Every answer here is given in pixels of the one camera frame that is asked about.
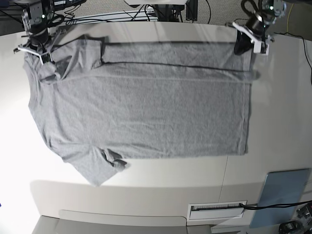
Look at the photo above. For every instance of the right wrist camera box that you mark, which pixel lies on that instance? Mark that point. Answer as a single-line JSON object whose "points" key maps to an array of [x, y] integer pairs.
{"points": [[261, 47]]}

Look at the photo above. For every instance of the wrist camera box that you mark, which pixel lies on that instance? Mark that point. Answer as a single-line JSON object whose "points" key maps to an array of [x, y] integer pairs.
{"points": [[261, 47], [46, 57]]}

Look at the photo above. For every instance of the blue-grey panel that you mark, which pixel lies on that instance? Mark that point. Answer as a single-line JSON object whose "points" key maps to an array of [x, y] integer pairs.
{"points": [[280, 187]]}

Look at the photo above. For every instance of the white cable grommet plate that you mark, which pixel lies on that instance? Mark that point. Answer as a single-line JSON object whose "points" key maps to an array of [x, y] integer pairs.
{"points": [[215, 211]]}

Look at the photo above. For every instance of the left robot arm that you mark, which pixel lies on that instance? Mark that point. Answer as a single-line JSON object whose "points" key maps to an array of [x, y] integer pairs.
{"points": [[214, 61]]}

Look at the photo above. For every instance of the black aluminium extrusion post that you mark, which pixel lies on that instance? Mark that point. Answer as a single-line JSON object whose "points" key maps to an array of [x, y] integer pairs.
{"points": [[191, 10]]}

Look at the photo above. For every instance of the black device bottom right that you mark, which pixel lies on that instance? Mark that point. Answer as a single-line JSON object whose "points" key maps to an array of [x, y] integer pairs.
{"points": [[291, 227]]}

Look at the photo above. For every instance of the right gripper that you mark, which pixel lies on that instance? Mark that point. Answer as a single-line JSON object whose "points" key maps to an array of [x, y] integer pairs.
{"points": [[41, 43]]}

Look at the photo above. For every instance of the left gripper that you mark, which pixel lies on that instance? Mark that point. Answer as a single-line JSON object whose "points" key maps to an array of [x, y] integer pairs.
{"points": [[255, 27]]}

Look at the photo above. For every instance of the grey T-shirt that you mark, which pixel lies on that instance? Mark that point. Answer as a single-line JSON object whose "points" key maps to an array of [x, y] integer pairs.
{"points": [[98, 122]]}

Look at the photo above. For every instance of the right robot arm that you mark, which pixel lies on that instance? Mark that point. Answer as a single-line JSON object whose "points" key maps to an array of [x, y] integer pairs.
{"points": [[170, 39]]}

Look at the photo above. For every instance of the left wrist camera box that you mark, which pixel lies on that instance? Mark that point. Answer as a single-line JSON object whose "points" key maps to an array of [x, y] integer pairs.
{"points": [[46, 57]]}

